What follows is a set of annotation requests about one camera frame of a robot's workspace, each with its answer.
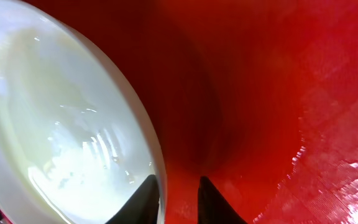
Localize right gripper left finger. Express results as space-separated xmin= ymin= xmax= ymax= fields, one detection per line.
xmin=106 ymin=174 xmax=160 ymax=224

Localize red plastic tray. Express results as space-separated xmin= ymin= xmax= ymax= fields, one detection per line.
xmin=30 ymin=0 xmax=358 ymax=223

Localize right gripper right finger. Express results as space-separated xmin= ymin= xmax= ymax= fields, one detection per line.
xmin=198 ymin=176 xmax=247 ymax=224

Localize white plate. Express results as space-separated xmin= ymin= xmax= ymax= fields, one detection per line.
xmin=0 ymin=1 xmax=167 ymax=223

